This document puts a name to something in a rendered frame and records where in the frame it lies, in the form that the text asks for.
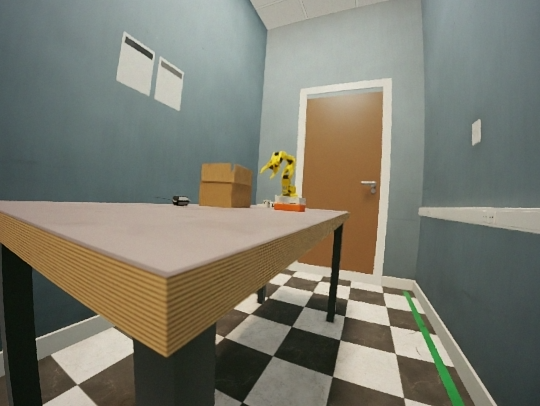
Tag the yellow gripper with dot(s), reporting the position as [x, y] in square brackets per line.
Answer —
[272, 166]

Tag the orange digital multimeter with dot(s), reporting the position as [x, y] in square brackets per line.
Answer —
[289, 207]

